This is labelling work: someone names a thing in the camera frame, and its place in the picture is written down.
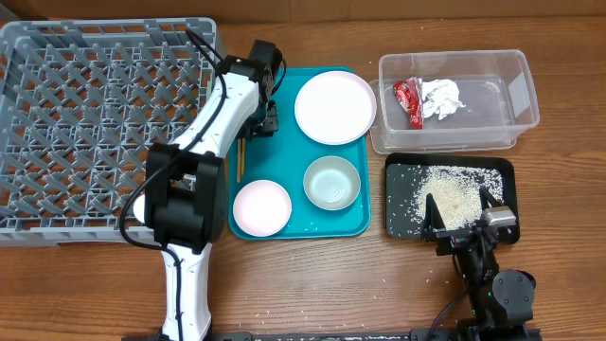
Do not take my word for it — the white napkin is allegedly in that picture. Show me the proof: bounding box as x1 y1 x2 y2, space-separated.
420 80 465 120

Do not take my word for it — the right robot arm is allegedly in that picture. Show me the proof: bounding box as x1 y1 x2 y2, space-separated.
419 188 542 341

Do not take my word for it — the teal serving tray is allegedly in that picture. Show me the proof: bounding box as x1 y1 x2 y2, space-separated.
229 66 371 240

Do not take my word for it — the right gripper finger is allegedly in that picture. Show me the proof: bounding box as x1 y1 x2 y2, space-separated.
479 187 503 208
422 193 446 233

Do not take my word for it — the grey dish rack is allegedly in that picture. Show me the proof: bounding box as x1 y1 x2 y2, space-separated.
1 18 222 247

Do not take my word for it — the large white plate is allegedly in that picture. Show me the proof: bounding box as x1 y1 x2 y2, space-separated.
294 71 377 146

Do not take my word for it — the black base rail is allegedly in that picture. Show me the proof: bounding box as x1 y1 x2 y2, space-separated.
121 329 543 341

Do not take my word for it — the red snack wrapper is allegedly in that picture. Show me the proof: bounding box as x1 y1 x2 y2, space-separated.
392 77 423 130

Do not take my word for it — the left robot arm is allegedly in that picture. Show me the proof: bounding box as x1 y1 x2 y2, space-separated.
134 40 285 340

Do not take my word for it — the pile of rice grains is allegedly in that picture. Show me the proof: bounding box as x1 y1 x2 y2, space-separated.
385 164 503 239

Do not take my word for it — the clear plastic bin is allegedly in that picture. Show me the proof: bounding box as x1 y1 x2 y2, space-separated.
370 49 540 154

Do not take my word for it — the black tray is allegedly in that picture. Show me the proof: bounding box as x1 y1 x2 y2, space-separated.
385 153 518 228

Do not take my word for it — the white cup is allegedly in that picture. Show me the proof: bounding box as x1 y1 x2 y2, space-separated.
133 194 145 225

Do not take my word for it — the small white pink bowl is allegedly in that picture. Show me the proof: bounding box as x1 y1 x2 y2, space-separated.
232 180 293 237

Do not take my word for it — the grey bowl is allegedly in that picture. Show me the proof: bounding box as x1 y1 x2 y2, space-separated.
303 155 362 211

